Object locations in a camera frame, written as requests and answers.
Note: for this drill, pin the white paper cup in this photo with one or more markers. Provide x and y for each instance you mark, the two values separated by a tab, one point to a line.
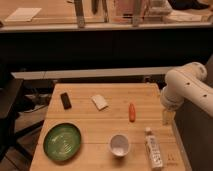
119	145

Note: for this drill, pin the green ceramic bowl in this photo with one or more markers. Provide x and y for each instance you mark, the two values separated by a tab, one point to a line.
62	142

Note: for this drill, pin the white sponge block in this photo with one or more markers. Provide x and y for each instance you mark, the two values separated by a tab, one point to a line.
99	101

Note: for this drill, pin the white paper sheet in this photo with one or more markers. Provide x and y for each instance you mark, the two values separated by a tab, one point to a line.
22	15

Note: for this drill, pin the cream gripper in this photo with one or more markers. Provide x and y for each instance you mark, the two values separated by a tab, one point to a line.
167	116

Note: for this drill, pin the orange carrot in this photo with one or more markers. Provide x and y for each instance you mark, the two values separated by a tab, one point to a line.
132	113

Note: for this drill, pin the black rectangular block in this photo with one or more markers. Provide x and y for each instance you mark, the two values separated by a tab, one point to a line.
65	100

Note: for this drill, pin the black chair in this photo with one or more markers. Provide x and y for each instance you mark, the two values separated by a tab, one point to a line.
12	102

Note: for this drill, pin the white labelled bottle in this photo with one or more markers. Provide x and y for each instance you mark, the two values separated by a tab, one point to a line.
153	150

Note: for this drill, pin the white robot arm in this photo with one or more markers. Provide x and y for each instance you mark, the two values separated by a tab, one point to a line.
186	82

